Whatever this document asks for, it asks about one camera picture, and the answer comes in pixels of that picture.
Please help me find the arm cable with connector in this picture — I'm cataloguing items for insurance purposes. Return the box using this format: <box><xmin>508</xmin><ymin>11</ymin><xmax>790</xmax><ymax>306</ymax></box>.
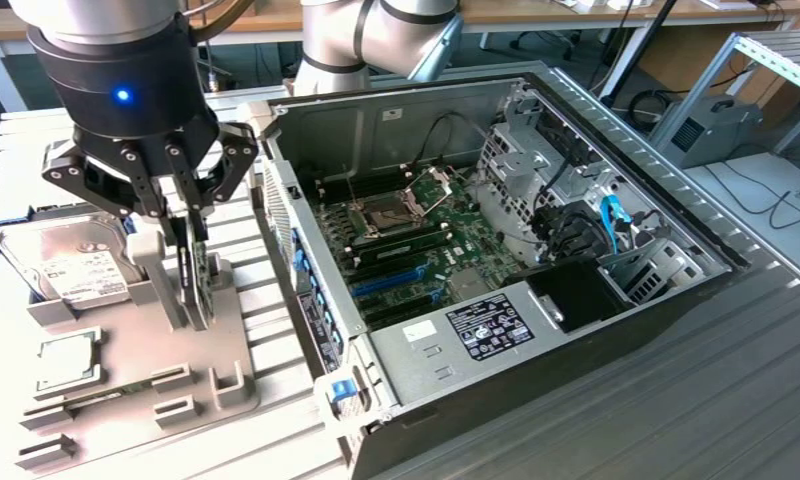
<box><xmin>189</xmin><ymin>0</ymin><xmax>248</xmax><ymax>95</ymax></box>

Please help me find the CPU socket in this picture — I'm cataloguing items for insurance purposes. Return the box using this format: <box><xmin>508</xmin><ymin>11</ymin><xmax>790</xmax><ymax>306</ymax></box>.
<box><xmin>347</xmin><ymin>196</ymin><xmax>420</xmax><ymax>237</ymax></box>

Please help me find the grey parts rack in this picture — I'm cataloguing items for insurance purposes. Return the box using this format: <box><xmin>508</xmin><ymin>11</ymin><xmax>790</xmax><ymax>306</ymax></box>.
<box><xmin>16</xmin><ymin>229</ymin><xmax>261</xmax><ymax>471</ymax></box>

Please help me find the coiled black cable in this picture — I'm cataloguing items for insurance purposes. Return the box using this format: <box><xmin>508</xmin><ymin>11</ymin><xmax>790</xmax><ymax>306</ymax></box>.
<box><xmin>628</xmin><ymin>88</ymin><xmax>670</xmax><ymax>126</ymax></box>

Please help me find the green motherboard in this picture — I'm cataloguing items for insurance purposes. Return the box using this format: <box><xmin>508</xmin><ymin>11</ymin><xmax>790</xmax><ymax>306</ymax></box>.
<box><xmin>311</xmin><ymin>162</ymin><xmax>530</xmax><ymax>332</ymax></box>

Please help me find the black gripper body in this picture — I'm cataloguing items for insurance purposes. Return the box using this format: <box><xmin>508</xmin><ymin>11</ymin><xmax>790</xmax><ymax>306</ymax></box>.
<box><xmin>27</xmin><ymin>13</ymin><xmax>223</xmax><ymax>174</ymax></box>

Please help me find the grey power supply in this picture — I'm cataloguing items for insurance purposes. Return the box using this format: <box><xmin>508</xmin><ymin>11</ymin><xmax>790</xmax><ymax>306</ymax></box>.
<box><xmin>367</xmin><ymin>280</ymin><xmax>574</xmax><ymax>409</ymax></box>

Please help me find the black graphics card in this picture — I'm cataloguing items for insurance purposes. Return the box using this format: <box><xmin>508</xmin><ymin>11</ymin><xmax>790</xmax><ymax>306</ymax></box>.
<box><xmin>171</xmin><ymin>212</ymin><xmax>220</xmax><ymax>332</ymax></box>

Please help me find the aluminium slat table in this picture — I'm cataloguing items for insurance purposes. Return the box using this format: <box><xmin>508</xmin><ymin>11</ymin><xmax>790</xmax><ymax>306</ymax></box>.
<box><xmin>647</xmin><ymin>27</ymin><xmax>800</xmax><ymax>154</ymax></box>

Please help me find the open PC case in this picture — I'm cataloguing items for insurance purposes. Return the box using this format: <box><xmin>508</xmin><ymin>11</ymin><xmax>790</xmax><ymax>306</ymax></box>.
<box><xmin>236</xmin><ymin>59</ymin><xmax>754</xmax><ymax>480</ymax></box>

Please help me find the white box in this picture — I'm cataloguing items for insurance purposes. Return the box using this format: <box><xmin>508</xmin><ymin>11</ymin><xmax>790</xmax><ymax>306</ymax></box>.
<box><xmin>552</xmin><ymin>0</ymin><xmax>659</xmax><ymax>12</ymax></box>

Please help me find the black office chair base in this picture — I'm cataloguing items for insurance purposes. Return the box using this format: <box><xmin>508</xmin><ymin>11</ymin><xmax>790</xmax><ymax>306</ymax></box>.
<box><xmin>479</xmin><ymin>28</ymin><xmax>583</xmax><ymax>62</ymax></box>

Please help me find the blue wire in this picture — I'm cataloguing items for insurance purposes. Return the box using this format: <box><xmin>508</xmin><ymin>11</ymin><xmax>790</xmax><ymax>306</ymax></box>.
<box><xmin>598</xmin><ymin>193</ymin><xmax>627</xmax><ymax>257</ymax></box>

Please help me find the silver hard disk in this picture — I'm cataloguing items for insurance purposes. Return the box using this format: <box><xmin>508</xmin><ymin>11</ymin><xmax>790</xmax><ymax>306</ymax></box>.
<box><xmin>0</xmin><ymin>212</ymin><xmax>141</xmax><ymax>311</ymax></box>

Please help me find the black expansion slot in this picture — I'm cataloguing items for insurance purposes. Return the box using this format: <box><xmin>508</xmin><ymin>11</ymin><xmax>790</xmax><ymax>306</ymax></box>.
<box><xmin>357</xmin><ymin>292</ymin><xmax>439</xmax><ymax>316</ymax></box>
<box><xmin>364</xmin><ymin>303</ymin><xmax>446</xmax><ymax>327</ymax></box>

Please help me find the grey disk bay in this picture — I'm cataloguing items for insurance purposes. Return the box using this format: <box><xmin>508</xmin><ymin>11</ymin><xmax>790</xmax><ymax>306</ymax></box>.
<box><xmin>596</xmin><ymin>227</ymin><xmax>708</xmax><ymax>307</ymax></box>

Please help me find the metal drive cage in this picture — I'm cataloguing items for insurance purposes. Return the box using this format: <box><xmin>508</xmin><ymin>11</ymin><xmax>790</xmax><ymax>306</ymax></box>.
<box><xmin>476</xmin><ymin>79</ymin><xmax>619</xmax><ymax>259</ymax></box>

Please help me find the silver chipset heatsink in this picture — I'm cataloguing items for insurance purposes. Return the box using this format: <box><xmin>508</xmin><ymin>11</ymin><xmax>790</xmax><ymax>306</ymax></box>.
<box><xmin>448</xmin><ymin>268</ymin><xmax>500</xmax><ymax>297</ymax></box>

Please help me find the green RAM stick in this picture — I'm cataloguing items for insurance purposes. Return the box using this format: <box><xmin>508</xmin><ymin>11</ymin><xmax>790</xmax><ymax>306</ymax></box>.
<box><xmin>65</xmin><ymin>384</ymin><xmax>159</xmax><ymax>406</ymax></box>

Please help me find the blue expansion slot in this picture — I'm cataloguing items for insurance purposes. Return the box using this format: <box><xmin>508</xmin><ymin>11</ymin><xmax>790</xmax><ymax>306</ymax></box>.
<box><xmin>349</xmin><ymin>268</ymin><xmax>423</xmax><ymax>297</ymax></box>

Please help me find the black stand pole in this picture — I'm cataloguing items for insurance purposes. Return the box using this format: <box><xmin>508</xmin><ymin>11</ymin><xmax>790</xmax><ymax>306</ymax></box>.
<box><xmin>599</xmin><ymin>0</ymin><xmax>683</xmax><ymax>107</ymax></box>

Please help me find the black wire bundle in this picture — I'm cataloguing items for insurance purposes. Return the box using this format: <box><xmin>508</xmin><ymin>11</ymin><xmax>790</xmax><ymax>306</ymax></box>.
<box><xmin>531</xmin><ymin>202</ymin><xmax>607</xmax><ymax>262</ymax></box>

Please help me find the grey control box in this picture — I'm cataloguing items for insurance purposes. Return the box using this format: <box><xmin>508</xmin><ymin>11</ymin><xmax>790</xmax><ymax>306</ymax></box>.
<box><xmin>668</xmin><ymin>93</ymin><xmax>767</xmax><ymax>170</ymax></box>

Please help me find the black RAM stick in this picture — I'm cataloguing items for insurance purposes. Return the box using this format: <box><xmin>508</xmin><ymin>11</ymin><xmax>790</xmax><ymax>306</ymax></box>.
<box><xmin>352</xmin><ymin>232</ymin><xmax>456</xmax><ymax>267</ymax></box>

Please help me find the blue case latch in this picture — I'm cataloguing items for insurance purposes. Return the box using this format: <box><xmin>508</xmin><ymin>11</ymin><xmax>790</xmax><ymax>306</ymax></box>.
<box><xmin>325</xmin><ymin>378</ymin><xmax>360</xmax><ymax>402</ymax></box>

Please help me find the silver CPU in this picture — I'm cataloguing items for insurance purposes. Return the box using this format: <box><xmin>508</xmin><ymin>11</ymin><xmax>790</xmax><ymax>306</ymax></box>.
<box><xmin>36</xmin><ymin>339</ymin><xmax>99</xmax><ymax>389</ymax></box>

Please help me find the metal socket cover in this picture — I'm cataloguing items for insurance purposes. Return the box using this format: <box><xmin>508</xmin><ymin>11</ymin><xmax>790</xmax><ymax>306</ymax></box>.
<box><xmin>402</xmin><ymin>166</ymin><xmax>456</xmax><ymax>206</ymax></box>

